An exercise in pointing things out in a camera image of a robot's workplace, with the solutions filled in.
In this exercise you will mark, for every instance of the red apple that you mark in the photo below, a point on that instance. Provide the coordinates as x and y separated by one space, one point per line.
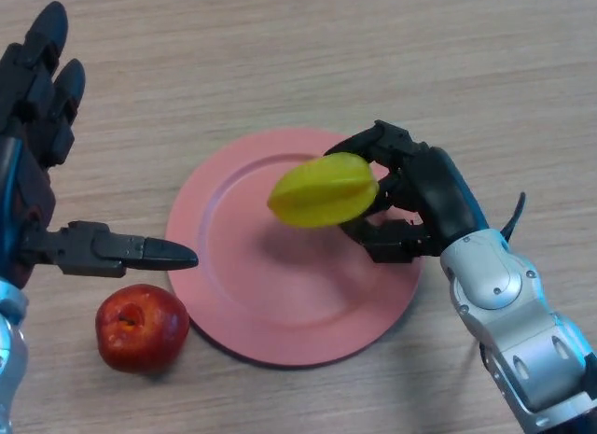
140 331

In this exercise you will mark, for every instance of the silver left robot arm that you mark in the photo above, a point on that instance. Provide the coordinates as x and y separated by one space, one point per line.
11 359

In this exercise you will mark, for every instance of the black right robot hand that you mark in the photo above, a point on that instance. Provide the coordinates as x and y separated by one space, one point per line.
443 196

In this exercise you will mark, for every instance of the pink round plate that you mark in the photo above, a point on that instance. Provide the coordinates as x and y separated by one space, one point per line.
280 303

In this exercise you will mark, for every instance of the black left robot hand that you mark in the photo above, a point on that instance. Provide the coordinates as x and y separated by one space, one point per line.
21 186

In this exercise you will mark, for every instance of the yellow starfruit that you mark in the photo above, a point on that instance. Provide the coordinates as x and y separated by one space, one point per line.
322 191

